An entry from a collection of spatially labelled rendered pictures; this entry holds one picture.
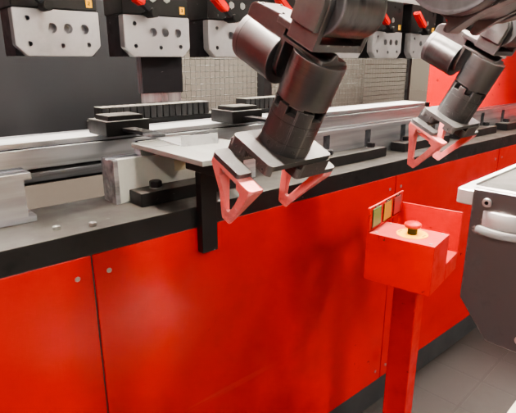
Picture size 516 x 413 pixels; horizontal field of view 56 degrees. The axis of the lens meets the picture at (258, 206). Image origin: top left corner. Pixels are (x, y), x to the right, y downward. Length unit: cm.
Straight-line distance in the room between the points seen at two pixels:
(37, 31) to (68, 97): 62
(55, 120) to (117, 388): 82
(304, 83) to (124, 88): 119
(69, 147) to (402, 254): 84
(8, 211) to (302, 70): 67
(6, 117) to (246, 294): 82
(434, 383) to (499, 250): 155
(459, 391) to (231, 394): 102
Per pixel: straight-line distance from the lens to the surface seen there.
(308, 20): 46
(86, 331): 99
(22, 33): 96
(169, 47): 108
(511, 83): 292
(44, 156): 127
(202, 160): 86
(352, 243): 145
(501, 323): 56
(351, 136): 154
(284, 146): 51
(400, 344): 133
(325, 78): 48
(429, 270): 114
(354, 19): 47
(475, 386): 210
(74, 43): 99
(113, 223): 95
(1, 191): 98
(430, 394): 200
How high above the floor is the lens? 117
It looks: 17 degrees down
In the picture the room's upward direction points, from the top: straight up
